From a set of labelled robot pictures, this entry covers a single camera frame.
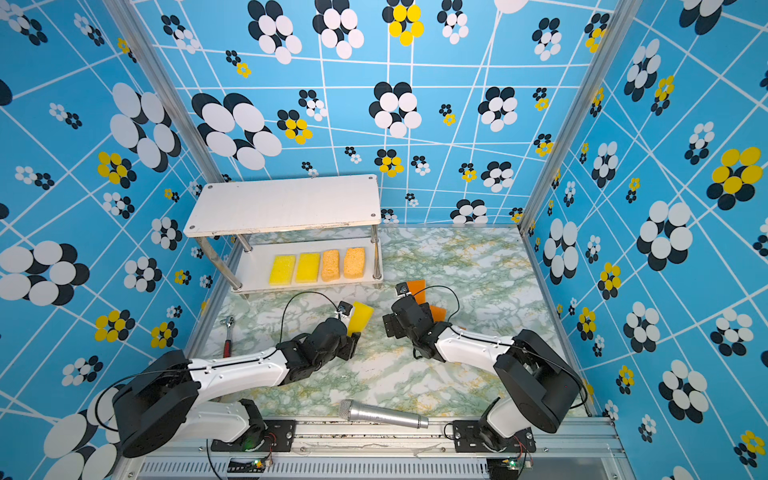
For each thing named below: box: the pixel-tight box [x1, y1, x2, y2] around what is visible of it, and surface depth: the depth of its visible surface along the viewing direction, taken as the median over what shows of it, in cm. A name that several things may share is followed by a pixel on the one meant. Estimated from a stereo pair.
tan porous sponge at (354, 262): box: [344, 247, 365, 279], surface depth 100 cm
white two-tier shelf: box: [184, 174, 383, 293], surface depth 84 cm
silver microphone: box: [339, 399, 429, 429], surface depth 76 cm
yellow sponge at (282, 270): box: [268, 255, 296, 286], surface depth 99 cm
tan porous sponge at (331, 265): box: [322, 249, 340, 282], surface depth 98 cm
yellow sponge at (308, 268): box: [296, 253, 321, 283], surface depth 101 cm
